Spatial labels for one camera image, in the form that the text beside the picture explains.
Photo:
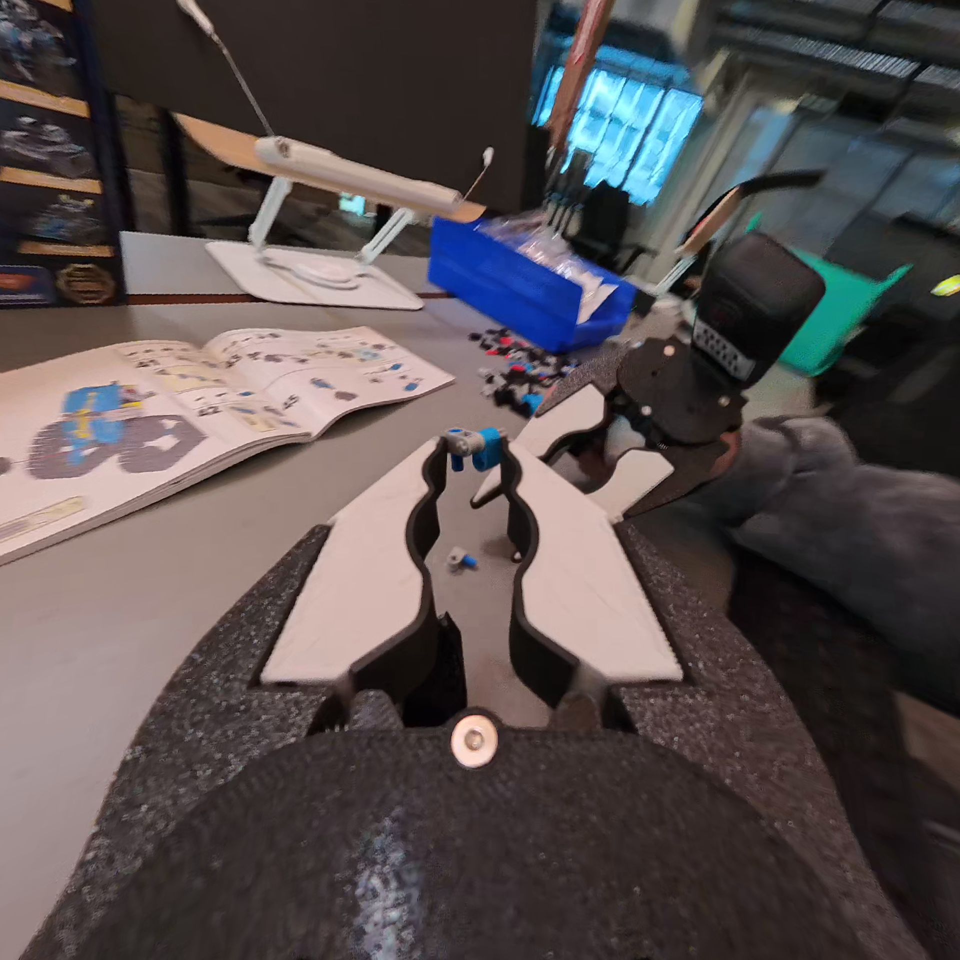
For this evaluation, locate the grey desk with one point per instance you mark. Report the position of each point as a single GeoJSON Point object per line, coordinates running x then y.
{"type": "Point", "coordinates": [150, 637]}

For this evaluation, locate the large window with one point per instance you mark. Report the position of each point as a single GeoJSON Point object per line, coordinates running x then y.
{"type": "Point", "coordinates": [622, 127]}

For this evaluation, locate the white laptop stand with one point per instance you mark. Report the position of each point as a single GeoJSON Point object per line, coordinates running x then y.
{"type": "Point", "coordinates": [345, 176]}

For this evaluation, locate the pile of building pieces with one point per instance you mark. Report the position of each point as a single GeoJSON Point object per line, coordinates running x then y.
{"type": "Point", "coordinates": [517, 367]}

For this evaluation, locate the blue storage bin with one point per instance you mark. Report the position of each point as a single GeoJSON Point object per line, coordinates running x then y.
{"type": "Point", "coordinates": [517, 277]}

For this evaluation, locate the dark blue toy set box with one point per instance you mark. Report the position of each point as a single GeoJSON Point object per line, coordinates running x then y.
{"type": "Point", "coordinates": [52, 150]}

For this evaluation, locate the black office chair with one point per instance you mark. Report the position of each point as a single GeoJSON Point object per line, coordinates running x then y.
{"type": "Point", "coordinates": [604, 217]}

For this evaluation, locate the teal plastic object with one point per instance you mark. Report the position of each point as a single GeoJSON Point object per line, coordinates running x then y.
{"type": "Point", "coordinates": [832, 330]}

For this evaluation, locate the instruction booklet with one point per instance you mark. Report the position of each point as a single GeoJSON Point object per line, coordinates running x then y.
{"type": "Point", "coordinates": [187, 420]}

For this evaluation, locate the person's right forearm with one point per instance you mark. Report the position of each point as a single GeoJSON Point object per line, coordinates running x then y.
{"type": "Point", "coordinates": [862, 510]}

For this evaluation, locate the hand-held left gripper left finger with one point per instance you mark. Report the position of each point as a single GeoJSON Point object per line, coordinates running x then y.
{"type": "Point", "coordinates": [352, 600]}

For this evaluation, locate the grey connector with blue pin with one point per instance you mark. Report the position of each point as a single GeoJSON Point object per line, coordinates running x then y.
{"type": "Point", "coordinates": [463, 442]}
{"type": "Point", "coordinates": [461, 559]}

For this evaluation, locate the wooden post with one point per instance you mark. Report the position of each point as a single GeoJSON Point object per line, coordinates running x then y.
{"type": "Point", "coordinates": [577, 67]}

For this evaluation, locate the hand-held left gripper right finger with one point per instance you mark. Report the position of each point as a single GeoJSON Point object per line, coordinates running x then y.
{"type": "Point", "coordinates": [592, 600]}

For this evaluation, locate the clear plastic packaging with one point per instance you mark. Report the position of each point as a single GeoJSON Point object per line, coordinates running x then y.
{"type": "Point", "coordinates": [555, 240]}

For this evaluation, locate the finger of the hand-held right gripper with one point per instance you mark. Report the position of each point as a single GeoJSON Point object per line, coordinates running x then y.
{"type": "Point", "coordinates": [570, 416]}
{"type": "Point", "coordinates": [630, 480]}

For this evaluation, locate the black partition panel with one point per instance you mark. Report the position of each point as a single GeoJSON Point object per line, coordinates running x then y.
{"type": "Point", "coordinates": [375, 75]}

